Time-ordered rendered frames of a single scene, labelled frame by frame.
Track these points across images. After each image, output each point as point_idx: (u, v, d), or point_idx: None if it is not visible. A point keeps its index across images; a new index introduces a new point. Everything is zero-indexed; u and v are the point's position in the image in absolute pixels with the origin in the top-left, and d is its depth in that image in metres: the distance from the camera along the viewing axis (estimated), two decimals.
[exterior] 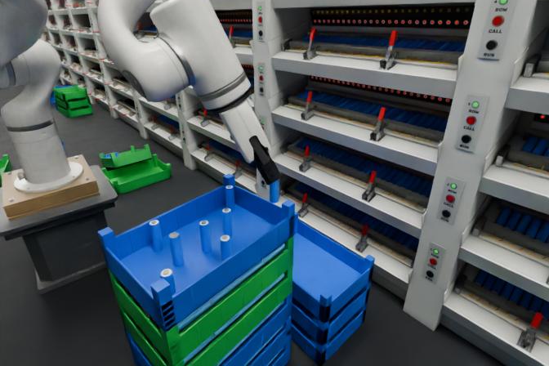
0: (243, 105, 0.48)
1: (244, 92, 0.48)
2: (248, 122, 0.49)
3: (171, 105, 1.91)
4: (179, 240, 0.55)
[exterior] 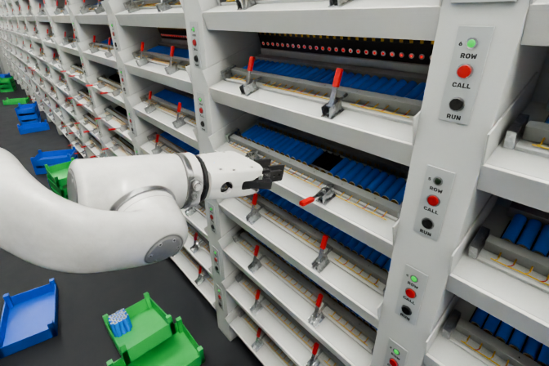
0: None
1: None
2: None
3: (199, 246, 1.41)
4: None
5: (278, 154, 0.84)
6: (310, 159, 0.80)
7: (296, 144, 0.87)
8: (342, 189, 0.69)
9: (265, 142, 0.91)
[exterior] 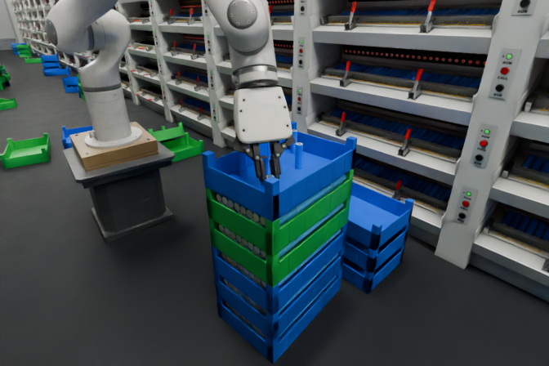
0: None
1: None
2: None
3: (200, 87, 2.03)
4: (268, 161, 0.66)
5: None
6: None
7: None
8: None
9: None
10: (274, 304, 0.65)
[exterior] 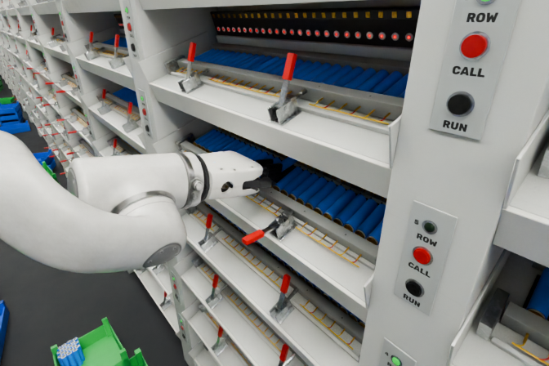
0: None
1: None
2: None
3: (163, 265, 1.24)
4: None
5: None
6: None
7: (256, 154, 0.69)
8: (305, 220, 0.51)
9: (220, 151, 0.73)
10: None
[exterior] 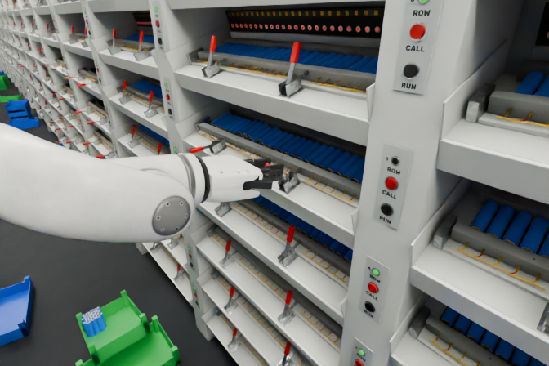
0: (214, 182, 0.46)
1: (203, 173, 0.45)
2: (230, 184, 0.48)
3: (177, 242, 1.36)
4: None
5: (247, 140, 0.79)
6: (280, 145, 0.75)
7: (267, 130, 0.82)
8: (310, 174, 0.64)
9: (234, 129, 0.86)
10: None
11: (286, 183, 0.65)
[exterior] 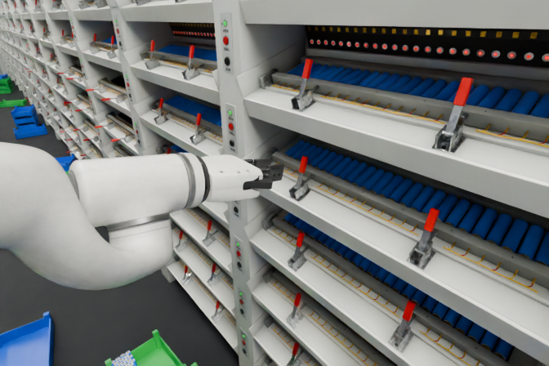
0: (214, 181, 0.46)
1: (203, 173, 0.45)
2: (230, 184, 0.48)
3: (218, 278, 1.21)
4: None
5: (345, 182, 0.64)
6: (390, 191, 0.60)
7: (363, 167, 0.68)
8: (453, 239, 0.50)
9: (319, 164, 0.71)
10: None
11: (416, 252, 0.50)
